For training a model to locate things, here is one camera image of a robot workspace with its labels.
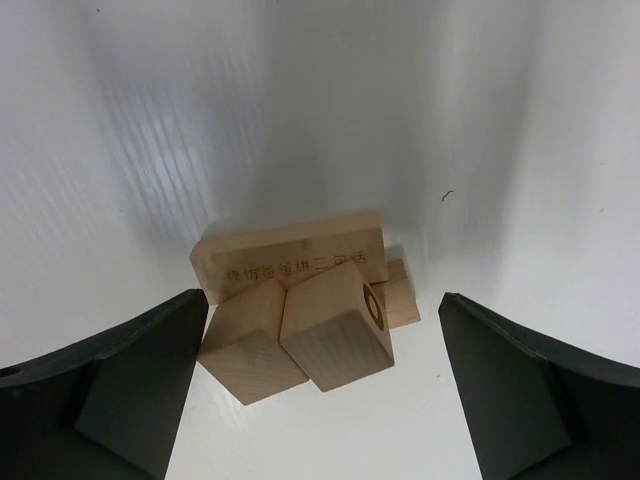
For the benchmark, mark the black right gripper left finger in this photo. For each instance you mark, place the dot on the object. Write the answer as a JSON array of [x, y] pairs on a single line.
[[108, 406]]

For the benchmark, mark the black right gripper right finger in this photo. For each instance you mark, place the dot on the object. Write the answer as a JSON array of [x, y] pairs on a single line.
[[536, 407]]

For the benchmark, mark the light wood cube with holes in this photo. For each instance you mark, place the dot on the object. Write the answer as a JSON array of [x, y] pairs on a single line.
[[241, 348]]

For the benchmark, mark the light wood block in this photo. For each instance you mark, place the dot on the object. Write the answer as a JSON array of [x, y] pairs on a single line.
[[335, 328]]

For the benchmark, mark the light long wood plank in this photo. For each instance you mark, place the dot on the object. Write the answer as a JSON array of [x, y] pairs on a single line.
[[228, 265]]

